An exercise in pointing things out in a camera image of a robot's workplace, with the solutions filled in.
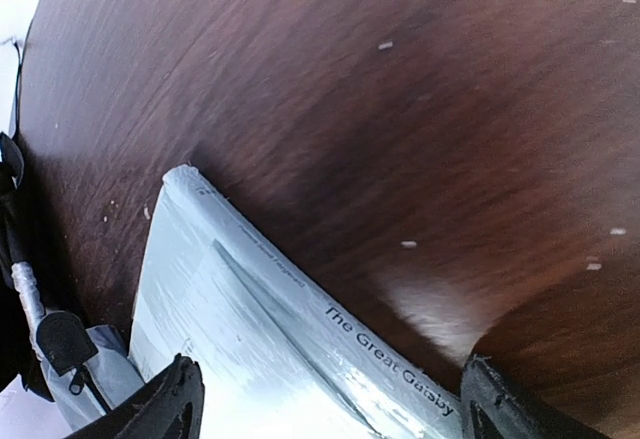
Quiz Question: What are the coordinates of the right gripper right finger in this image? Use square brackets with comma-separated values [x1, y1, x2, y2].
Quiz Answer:
[460, 354, 606, 439]

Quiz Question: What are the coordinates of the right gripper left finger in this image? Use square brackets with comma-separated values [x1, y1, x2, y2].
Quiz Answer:
[69, 354, 205, 439]

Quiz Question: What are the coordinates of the grey pencil pouch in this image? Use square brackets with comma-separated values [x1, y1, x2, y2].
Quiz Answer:
[41, 325, 145, 431]

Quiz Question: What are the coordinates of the grey notebook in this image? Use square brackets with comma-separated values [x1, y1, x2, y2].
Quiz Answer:
[130, 165, 462, 438]

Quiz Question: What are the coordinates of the black student backpack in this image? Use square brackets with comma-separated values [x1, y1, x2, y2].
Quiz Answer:
[0, 131, 99, 405]

